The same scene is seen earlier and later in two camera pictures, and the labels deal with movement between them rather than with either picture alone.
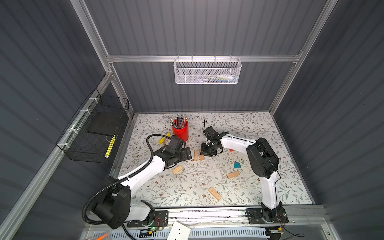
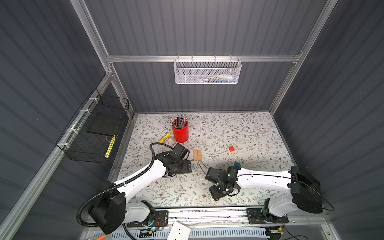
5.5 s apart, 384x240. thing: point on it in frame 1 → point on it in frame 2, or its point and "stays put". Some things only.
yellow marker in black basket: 110,147 stays put
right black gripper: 203,151 → 214,194
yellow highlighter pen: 161,140 stays put
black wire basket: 91,136 stays put
